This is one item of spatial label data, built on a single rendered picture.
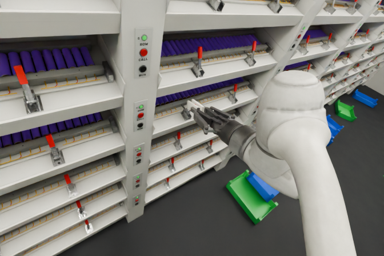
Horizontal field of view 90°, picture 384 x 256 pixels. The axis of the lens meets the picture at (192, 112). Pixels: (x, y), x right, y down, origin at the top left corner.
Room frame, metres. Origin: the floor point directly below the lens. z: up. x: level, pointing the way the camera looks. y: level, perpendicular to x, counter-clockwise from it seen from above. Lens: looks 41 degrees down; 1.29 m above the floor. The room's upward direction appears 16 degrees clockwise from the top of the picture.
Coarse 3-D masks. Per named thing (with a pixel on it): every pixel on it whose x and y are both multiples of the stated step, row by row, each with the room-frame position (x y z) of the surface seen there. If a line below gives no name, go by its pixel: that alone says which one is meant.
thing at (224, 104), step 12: (252, 84) 0.89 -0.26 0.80; (216, 96) 0.73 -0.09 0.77; (240, 96) 0.81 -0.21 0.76; (252, 96) 0.84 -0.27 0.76; (180, 108) 0.59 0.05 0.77; (228, 108) 0.71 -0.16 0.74; (156, 120) 0.49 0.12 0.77; (168, 120) 0.51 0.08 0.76; (180, 120) 0.53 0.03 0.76; (192, 120) 0.56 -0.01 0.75; (156, 132) 0.44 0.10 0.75; (168, 132) 0.49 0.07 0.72
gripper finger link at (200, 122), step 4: (196, 112) 0.48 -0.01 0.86; (196, 116) 0.46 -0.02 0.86; (200, 116) 0.46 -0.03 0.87; (196, 120) 0.46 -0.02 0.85; (200, 120) 0.44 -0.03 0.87; (204, 120) 0.44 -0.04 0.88; (200, 124) 0.44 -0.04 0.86; (204, 124) 0.42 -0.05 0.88; (204, 128) 0.41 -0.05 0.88; (208, 128) 0.41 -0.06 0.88; (204, 132) 0.40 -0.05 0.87
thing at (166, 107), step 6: (240, 84) 0.85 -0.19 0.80; (246, 84) 0.88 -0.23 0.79; (216, 90) 0.74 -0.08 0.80; (222, 90) 0.76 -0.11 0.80; (240, 90) 0.83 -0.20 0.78; (198, 96) 0.66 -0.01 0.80; (204, 96) 0.67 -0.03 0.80; (210, 96) 0.70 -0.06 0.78; (222, 96) 0.74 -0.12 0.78; (174, 102) 0.58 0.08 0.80; (180, 102) 0.59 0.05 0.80; (186, 102) 0.60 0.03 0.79; (156, 108) 0.52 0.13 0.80; (162, 108) 0.53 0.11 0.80; (168, 108) 0.54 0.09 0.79; (174, 108) 0.57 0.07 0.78
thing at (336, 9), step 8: (328, 0) 1.12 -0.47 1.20; (336, 0) 1.21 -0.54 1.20; (344, 0) 1.34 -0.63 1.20; (352, 0) 1.44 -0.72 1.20; (360, 0) 1.41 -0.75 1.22; (328, 8) 1.06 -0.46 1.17; (336, 8) 1.17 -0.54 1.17; (344, 8) 1.25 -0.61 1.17; (352, 8) 1.25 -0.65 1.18; (360, 8) 1.39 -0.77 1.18; (368, 8) 1.37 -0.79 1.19; (320, 16) 0.96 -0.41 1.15; (328, 16) 1.02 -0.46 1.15; (336, 16) 1.08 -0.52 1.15; (344, 16) 1.15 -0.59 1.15; (352, 16) 1.23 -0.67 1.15; (360, 16) 1.32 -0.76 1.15; (312, 24) 0.97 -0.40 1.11; (320, 24) 1.03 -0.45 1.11
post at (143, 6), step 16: (128, 0) 0.37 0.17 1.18; (144, 0) 0.39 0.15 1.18; (160, 0) 0.42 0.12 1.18; (128, 16) 0.37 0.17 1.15; (144, 16) 0.39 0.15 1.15; (160, 16) 0.42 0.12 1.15; (128, 32) 0.37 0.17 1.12; (160, 32) 0.42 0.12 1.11; (112, 48) 0.41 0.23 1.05; (128, 48) 0.37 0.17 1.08; (160, 48) 0.43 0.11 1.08; (128, 64) 0.37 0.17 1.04; (128, 80) 0.37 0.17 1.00; (144, 80) 0.40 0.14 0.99; (128, 96) 0.37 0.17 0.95; (144, 96) 0.40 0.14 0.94; (128, 112) 0.37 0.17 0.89; (128, 128) 0.37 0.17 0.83; (128, 144) 0.37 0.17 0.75; (128, 160) 0.37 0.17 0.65; (144, 160) 0.41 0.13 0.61; (128, 176) 0.37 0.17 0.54; (144, 176) 0.42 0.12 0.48; (128, 192) 0.36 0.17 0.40; (144, 192) 0.42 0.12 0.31; (128, 208) 0.36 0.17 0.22
